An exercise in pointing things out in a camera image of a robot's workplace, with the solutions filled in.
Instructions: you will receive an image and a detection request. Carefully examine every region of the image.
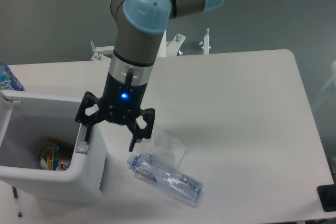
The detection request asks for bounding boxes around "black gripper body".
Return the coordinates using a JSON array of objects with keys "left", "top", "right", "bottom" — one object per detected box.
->
[{"left": 98, "top": 71, "right": 149, "bottom": 125}]

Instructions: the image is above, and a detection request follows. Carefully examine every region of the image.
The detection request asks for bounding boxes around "white push-lid trash can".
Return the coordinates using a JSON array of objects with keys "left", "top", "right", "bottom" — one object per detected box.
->
[{"left": 1, "top": 90, "right": 109, "bottom": 202}]

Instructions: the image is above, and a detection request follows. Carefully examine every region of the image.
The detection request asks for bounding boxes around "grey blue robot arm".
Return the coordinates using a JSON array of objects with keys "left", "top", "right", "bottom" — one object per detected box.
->
[{"left": 75, "top": 0, "right": 224, "bottom": 149}]

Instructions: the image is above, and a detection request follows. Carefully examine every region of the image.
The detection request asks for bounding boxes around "colourful snack packaging trash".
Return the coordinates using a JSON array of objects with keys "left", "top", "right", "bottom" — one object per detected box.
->
[{"left": 36, "top": 138, "right": 75, "bottom": 171}]

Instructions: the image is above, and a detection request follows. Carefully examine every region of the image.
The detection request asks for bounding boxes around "clear plastic wrapper bag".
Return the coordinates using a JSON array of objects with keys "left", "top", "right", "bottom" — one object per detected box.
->
[{"left": 145, "top": 127, "right": 187, "bottom": 169}]

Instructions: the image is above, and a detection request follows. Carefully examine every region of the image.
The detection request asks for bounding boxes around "clear crushed plastic bottle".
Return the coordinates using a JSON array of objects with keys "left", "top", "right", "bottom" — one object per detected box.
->
[{"left": 127, "top": 153, "right": 203, "bottom": 204}]

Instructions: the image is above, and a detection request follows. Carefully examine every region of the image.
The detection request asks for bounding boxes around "blue labelled bottle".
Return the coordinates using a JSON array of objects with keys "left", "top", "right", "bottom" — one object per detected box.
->
[{"left": 1, "top": 62, "right": 25, "bottom": 91}]

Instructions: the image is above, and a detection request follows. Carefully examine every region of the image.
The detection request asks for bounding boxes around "black pen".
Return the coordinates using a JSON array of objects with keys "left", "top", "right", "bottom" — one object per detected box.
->
[{"left": 12, "top": 186, "right": 23, "bottom": 218}]

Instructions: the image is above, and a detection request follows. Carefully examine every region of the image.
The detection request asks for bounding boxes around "black device at edge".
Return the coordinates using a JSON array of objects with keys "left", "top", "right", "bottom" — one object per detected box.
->
[{"left": 317, "top": 184, "right": 335, "bottom": 212}]

